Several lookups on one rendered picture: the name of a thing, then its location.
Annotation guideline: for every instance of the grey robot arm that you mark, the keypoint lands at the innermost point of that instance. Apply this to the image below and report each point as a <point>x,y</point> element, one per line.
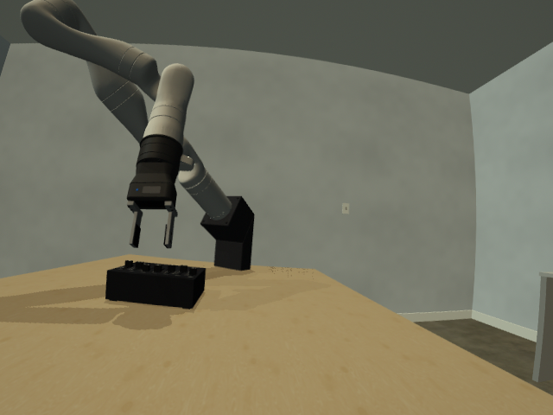
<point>57,24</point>

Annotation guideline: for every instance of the black lighting desk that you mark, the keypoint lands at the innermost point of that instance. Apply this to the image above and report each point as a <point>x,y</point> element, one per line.
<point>158,284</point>

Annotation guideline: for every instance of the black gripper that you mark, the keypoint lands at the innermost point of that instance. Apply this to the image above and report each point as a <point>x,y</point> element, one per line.
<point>159,161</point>

